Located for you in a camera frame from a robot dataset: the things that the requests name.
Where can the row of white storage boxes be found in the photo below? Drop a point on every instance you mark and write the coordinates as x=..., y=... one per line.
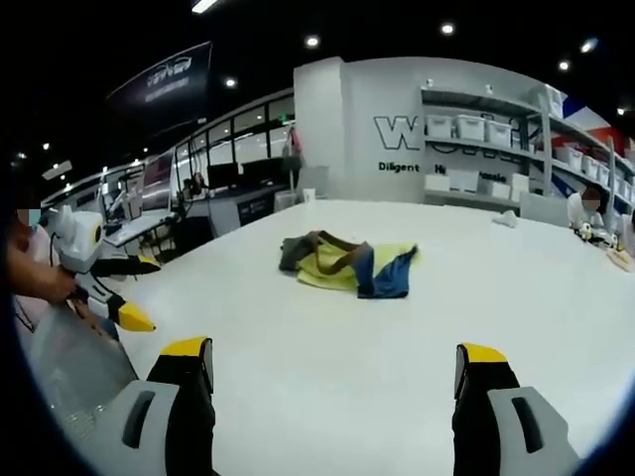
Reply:
x=476, y=128

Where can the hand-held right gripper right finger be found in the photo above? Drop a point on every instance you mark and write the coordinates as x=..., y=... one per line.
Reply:
x=486, y=396

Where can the yellow blue grey garment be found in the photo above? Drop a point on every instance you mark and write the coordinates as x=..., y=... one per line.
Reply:
x=342, y=270

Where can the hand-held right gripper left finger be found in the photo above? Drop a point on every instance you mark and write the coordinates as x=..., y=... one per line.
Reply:
x=186, y=396

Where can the grey shelving unit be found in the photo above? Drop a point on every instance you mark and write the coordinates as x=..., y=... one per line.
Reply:
x=546, y=129

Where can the white workbench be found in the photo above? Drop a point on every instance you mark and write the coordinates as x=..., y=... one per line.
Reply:
x=139, y=225

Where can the person's left hand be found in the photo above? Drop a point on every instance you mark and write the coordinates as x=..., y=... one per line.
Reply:
x=62, y=287

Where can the yellow cloth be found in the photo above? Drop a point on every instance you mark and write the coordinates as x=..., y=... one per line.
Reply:
x=622, y=259

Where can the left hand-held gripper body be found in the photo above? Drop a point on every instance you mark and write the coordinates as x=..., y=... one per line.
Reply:
x=79, y=240

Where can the grey chair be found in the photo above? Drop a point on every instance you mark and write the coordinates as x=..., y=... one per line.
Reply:
x=82, y=367
x=543, y=210

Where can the small white box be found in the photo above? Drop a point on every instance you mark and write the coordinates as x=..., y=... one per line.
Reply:
x=309, y=194

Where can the white crumpled cloth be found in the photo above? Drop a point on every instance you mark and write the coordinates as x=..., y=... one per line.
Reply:
x=506, y=219

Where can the dark hanging banner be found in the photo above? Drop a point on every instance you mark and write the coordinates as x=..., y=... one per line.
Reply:
x=166, y=74

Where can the pink hanging garment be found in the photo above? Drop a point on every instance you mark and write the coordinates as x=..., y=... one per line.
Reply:
x=296, y=140

